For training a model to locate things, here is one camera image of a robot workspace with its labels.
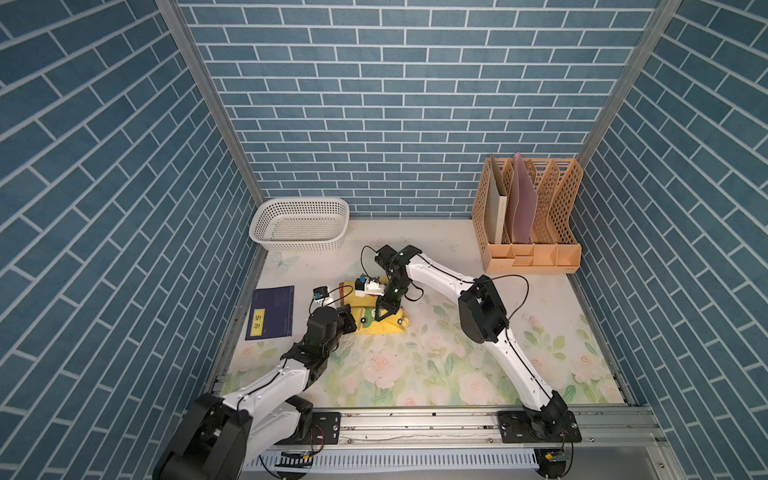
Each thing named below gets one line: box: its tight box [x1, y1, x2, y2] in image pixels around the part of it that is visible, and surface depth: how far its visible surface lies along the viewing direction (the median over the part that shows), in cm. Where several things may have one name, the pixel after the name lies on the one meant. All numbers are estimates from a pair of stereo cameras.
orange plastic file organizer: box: [472, 158, 583, 274], surface depth 107 cm
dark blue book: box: [245, 285, 295, 341], surface depth 96 cm
